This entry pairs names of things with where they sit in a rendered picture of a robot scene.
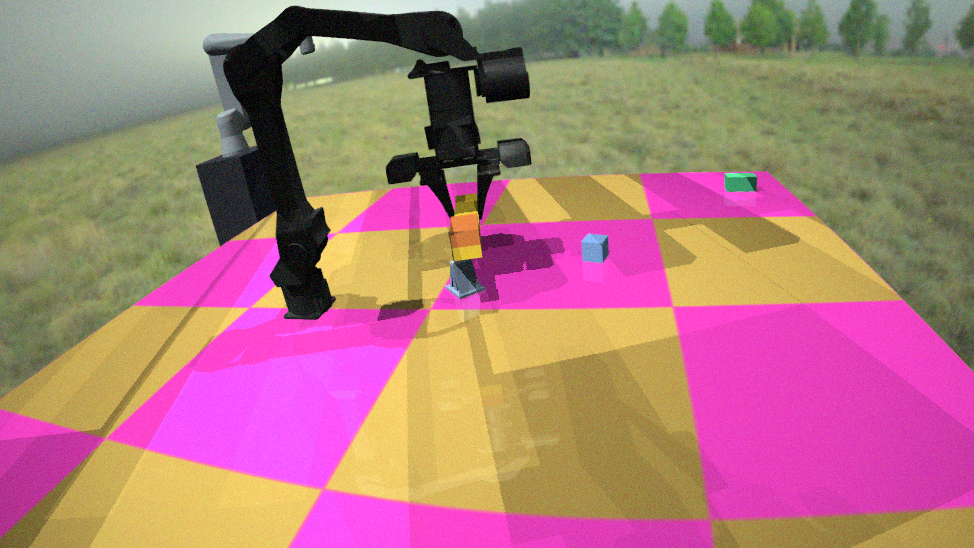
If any yellow bar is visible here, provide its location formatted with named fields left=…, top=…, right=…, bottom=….
left=450, top=193, right=482, bottom=261

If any green block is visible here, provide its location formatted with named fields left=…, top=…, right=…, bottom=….
left=724, top=173, right=757, bottom=192

